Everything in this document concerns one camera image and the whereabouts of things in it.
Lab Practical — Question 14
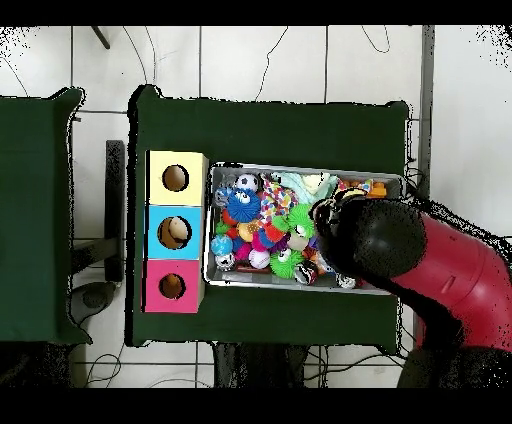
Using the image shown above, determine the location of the large green spiky ball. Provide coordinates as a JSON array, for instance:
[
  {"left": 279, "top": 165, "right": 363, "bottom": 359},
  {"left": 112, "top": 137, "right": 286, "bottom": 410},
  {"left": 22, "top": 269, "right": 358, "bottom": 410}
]
[{"left": 275, "top": 203, "right": 317, "bottom": 237}]

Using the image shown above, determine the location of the colourful polka dot cloth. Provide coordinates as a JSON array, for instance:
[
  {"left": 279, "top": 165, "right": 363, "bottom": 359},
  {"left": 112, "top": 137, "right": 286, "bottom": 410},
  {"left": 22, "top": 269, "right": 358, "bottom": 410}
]
[
  {"left": 258, "top": 175, "right": 299, "bottom": 227},
  {"left": 336, "top": 179, "right": 374, "bottom": 195}
]

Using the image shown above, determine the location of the wooden box with three holes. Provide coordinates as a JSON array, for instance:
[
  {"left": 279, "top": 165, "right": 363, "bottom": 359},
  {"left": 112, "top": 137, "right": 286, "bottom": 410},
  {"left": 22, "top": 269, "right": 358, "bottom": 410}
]
[{"left": 141, "top": 149, "right": 210, "bottom": 314}]

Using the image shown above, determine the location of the blue spiky ball with eyes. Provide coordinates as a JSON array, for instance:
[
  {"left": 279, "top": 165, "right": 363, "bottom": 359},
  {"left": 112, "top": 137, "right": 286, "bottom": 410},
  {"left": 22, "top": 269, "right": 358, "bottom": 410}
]
[{"left": 225, "top": 187, "right": 262, "bottom": 223}]

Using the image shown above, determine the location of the black and white soccer ball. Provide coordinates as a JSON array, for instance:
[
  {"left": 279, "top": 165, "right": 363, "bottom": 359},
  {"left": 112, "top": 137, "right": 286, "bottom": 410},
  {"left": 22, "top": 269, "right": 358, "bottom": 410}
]
[{"left": 234, "top": 172, "right": 260, "bottom": 193}]

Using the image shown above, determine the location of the blue globe ball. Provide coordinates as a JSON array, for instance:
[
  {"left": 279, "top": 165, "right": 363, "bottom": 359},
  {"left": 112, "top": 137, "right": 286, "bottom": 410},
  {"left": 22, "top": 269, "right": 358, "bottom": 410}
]
[{"left": 210, "top": 234, "right": 234, "bottom": 257}]

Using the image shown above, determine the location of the mint green cloth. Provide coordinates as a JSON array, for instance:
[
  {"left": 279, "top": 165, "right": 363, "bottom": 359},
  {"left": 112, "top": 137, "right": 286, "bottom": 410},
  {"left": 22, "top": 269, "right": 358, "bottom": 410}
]
[{"left": 271, "top": 170, "right": 339, "bottom": 203}]

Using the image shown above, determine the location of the cream yellow cloth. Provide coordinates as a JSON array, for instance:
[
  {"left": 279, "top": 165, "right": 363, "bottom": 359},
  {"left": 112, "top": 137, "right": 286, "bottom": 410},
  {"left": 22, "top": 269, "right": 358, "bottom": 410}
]
[{"left": 301, "top": 172, "right": 333, "bottom": 192}]

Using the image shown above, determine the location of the black upright panel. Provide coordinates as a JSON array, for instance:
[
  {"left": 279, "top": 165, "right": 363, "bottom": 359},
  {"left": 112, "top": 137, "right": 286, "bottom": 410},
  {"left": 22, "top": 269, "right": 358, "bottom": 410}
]
[{"left": 69, "top": 139, "right": 127, "bottom": 325}]

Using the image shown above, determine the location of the silver wire mesh bin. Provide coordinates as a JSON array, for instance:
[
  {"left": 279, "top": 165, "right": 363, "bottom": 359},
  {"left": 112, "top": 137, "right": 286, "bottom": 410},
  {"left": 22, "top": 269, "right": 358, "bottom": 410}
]
[{"left": 201, "top": 161, "right": 405, "bottom": 296}]

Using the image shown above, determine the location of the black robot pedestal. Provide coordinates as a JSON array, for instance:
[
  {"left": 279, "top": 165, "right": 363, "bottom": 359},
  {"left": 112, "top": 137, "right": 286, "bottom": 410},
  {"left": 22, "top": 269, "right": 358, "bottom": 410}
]
[{"left": 213, "top": 342, "right": 309, "bottom": 388}]

